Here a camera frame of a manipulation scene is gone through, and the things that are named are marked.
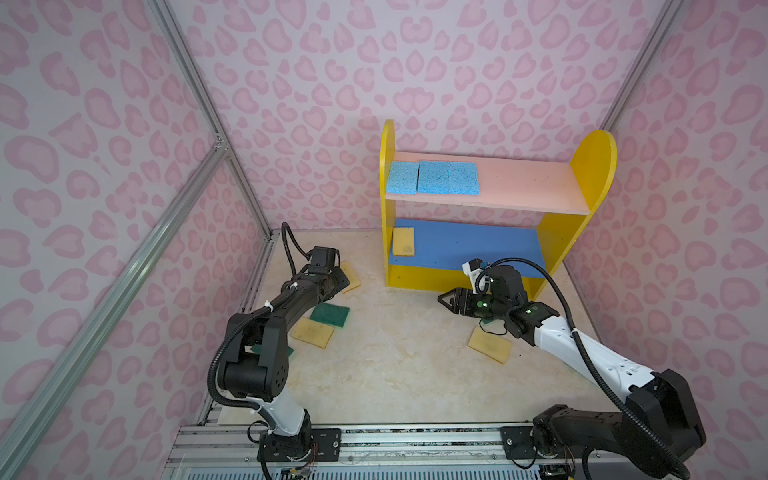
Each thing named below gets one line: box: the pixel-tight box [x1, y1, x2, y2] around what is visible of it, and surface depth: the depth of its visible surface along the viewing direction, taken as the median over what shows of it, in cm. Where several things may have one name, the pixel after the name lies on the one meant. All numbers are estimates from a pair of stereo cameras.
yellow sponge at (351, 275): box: [340, 261, 362, 294], surface depth 108 cm
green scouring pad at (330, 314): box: [310, 303, 351, 328], surface depth 97 cm
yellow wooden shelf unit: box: [380, 119, 617, 301], surface depth 80 cm
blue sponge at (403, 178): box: [386, 161, 420, 195], surface depth 76 cm
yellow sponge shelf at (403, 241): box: [393, 227, 415, 257], surface depth 97 cm
